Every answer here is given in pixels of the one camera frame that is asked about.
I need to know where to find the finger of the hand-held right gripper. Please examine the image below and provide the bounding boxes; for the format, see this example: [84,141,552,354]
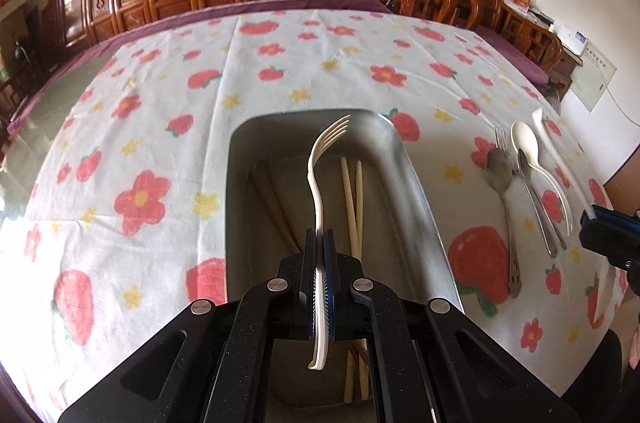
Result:
[579,213,640,271]
[591,203,640,226]

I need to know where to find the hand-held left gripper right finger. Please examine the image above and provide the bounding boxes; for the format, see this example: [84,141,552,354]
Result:
[322,230,583,423]

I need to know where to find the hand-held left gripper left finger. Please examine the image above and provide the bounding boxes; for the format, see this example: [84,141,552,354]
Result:
[57,228,321,423]

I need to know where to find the wooden chopstick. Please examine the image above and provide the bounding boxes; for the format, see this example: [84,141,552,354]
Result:
[260,168,305,244]
[354,160,373,404]
[340,157,362,406]

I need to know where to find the white plastic fork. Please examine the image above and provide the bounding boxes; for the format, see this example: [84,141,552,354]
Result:
[306,114,352,372]

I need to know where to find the rectangular metal tray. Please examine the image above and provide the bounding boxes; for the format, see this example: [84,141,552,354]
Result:
[225,107,463,423]

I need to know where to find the small metal spoon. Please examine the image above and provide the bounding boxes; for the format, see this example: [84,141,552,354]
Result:
[516,148,560,259]

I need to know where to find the large metal spoon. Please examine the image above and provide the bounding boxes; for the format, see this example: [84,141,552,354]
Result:
[485,147,523,300]

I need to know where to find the metal fork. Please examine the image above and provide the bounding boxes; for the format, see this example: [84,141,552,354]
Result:
[492,126,511,159]

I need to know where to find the white panel board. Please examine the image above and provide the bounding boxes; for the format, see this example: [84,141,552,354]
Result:
[570,38,619,113]

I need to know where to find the white router box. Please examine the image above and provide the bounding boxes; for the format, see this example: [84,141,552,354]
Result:
[557,30,589,55]

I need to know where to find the purple armchair cushion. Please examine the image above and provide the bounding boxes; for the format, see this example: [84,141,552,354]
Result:
[472,26,551,85]

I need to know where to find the strawberry flower print tablecloth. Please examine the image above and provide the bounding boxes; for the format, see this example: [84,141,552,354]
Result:
[0,8,632,423]

